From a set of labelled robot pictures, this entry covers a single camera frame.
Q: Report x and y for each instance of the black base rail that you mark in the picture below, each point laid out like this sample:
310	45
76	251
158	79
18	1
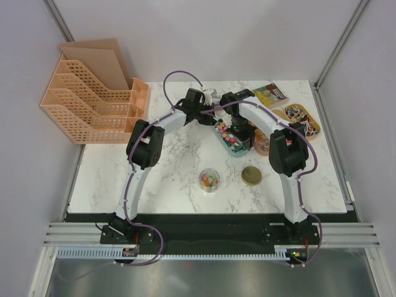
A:
220	233

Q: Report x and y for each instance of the peach desk organizer rack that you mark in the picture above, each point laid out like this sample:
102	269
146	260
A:
92	97

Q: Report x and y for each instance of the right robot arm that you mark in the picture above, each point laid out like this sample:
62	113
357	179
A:
288	149

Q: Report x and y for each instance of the peach tray of popsicle candies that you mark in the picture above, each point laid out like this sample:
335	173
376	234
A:
261	143

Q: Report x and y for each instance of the beige tray of star gummies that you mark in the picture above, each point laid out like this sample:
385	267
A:
281	114

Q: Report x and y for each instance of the blue tray of solid candies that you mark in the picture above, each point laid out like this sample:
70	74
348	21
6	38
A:
231	144

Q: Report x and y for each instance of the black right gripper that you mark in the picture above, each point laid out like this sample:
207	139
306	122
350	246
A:
247	138

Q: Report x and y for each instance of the clear glass jar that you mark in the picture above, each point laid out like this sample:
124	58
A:
209	180

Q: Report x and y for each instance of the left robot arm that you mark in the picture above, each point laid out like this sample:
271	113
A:
144	151

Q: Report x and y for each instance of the tan tray of lollipops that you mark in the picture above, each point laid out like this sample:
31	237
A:
298	113

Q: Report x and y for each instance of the white slotted cable duct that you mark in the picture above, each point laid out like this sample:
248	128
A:
139	254

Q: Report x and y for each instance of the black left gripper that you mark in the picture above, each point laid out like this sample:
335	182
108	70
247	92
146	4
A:
211	120

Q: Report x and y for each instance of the gold jar lid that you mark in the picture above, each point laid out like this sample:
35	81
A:
251	175

